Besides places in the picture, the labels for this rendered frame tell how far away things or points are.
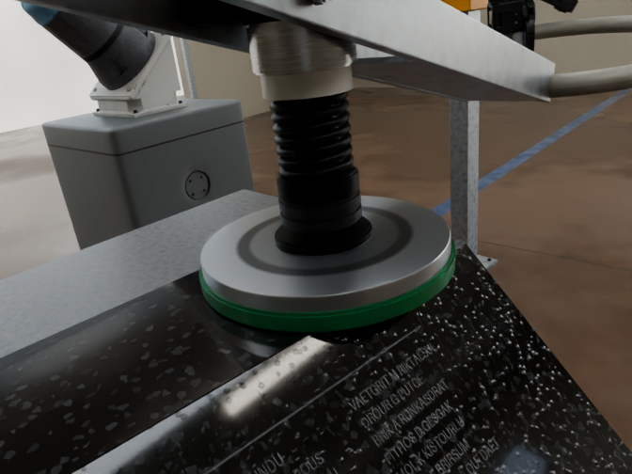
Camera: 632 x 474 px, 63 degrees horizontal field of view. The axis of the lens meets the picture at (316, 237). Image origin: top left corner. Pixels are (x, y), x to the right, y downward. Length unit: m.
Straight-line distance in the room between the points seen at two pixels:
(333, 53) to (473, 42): 0.19
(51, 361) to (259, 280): 0.15
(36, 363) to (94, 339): 0.04
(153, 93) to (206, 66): 4.99
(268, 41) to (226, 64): 6.23
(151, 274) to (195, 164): 0.92
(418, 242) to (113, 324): 0.25
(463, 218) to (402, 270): 1.80
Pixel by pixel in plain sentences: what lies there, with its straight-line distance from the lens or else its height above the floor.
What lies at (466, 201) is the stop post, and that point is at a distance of 2.15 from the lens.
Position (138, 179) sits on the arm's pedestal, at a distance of 1.32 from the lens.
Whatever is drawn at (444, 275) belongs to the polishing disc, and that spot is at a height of 0.84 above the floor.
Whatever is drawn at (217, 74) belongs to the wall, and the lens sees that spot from 6.52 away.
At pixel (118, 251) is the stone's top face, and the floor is 0.83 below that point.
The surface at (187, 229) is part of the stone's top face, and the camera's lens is 0.59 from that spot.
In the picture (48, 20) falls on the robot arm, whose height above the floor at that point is 1.09.
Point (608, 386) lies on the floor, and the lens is 1.72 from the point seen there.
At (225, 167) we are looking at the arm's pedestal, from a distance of 1.47.
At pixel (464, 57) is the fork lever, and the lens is 0.51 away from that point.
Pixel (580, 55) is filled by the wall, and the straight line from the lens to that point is 6.96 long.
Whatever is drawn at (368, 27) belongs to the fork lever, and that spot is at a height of 1.02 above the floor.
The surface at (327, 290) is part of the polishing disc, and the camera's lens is 0.36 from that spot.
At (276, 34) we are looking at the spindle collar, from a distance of 0.38.
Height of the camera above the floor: 1.03
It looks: 22 degrees down
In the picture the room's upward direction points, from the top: 7 degrees counter-clockwise
